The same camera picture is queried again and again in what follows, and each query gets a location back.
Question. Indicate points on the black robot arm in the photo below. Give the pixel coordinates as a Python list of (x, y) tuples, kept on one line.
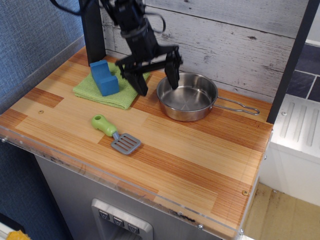
[(129, 15)]

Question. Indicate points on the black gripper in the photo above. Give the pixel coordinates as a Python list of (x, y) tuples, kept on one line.
[(148, 55)]

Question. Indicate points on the black right post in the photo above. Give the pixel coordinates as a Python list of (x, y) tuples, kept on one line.
[(302, 34)]

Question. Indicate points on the yellow object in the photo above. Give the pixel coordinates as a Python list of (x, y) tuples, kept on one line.
[(17, 235)]

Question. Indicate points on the blue wooden block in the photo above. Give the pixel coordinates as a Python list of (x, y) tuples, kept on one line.
[(107, 83)]

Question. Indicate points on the stainless steel pan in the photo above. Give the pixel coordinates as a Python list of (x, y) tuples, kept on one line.
[(194, 98)]

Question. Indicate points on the silver dispenser panel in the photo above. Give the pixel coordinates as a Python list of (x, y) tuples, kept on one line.
[(116, 224)]

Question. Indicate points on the white ridged appliance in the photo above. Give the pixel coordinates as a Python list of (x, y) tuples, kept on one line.
[(292, 159)]

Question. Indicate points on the green folded cloth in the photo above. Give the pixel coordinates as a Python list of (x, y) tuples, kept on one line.
[(87, 89)]

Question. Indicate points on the green handled grey spatula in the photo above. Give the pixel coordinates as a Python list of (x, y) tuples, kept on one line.
[(123, 143)]

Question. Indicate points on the clear acrylic edge guard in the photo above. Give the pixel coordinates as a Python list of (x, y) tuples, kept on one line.
[(186, 190)]

